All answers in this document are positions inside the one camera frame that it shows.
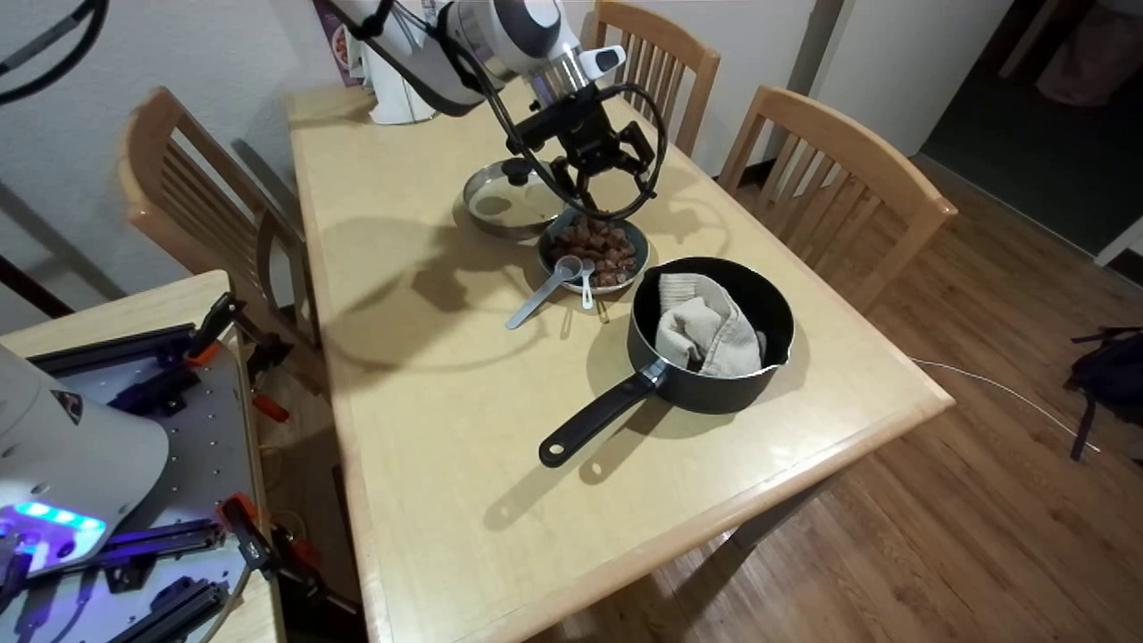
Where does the glass pot lid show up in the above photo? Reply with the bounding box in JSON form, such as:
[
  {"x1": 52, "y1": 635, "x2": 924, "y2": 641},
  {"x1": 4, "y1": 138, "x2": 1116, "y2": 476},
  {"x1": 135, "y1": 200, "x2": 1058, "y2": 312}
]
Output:
[{"x1": 461, "y1": 161, "x2": 566, "y2": 231}]

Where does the red handled clamp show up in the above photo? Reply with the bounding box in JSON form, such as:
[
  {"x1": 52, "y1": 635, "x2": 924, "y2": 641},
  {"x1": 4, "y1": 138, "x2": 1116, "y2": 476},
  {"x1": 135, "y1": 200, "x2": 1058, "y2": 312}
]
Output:
[{"x1": 217, "y1": 494, "x2": 361, "y2": 627}]

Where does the black backpack on floor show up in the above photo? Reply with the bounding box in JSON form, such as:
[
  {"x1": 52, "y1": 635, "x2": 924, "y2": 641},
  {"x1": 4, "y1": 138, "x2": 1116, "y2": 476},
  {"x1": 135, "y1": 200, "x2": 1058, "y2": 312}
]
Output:
[{"x1": 1066, "y1": 325, "x2": 1143, "y2": 456}]

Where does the wooden chair near pot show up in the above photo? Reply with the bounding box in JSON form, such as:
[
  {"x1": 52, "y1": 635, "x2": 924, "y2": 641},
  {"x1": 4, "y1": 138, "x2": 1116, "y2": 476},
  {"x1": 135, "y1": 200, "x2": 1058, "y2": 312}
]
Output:
[{"x1": 717, "y1": 85, "x2": 959, "y2": 312}]

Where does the white measuring spoon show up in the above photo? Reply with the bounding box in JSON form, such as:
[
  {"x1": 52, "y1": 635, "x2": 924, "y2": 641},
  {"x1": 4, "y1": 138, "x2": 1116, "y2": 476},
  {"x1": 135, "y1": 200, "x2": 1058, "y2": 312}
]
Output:
[{"x1": 579, "y1": 267, "x2": 596, "y2": 312}]

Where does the blue bowl of food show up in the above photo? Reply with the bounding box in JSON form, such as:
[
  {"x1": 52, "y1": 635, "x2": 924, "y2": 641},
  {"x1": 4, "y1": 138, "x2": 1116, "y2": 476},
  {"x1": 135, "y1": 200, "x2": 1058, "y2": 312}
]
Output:
[{"x1": 541, "y1": 215, "x2": 647, "y2": 295}]

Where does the black pot with handle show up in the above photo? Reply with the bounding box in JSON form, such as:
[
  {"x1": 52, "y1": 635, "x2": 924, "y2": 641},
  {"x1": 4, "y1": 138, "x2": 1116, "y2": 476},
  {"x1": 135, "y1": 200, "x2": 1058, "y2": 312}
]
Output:
[{"x1": 541, "y1": 257, "x2": 793, "y2": 468}]

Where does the wooden chair far end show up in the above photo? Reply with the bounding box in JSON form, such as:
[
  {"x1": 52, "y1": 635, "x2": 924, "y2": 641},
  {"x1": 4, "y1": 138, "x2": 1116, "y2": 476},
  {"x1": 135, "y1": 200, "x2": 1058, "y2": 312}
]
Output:
[{"x1": 591, "y1": 0, "x2": 721, "y2": 152}]

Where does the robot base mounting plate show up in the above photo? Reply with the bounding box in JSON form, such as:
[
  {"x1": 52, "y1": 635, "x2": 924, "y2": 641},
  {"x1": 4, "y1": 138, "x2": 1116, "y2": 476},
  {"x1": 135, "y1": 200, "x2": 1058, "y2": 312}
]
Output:
[{"x1": 0, "y1": 271, "x2": 286, "y2": 643}]

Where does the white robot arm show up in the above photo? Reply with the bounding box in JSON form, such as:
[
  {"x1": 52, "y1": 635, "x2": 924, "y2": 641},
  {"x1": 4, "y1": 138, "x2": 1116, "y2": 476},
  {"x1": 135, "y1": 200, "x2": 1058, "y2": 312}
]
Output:
[{"x1": 321, "y1": 0, "x2": 667, "y2": 217}]

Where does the grey cloth in pot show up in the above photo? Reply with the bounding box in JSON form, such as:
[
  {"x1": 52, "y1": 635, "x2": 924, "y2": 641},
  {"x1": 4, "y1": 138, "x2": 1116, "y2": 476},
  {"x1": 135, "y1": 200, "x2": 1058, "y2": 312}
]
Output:
[{"x1": 655, "y1": 271, "x2": 770, "y2": 380}]

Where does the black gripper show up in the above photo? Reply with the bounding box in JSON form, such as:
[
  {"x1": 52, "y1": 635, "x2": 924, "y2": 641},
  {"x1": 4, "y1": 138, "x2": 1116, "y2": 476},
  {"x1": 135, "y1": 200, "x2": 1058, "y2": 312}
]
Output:
[{"x1": 503, "y1": 82, "x2": 660, "y2": 217}]

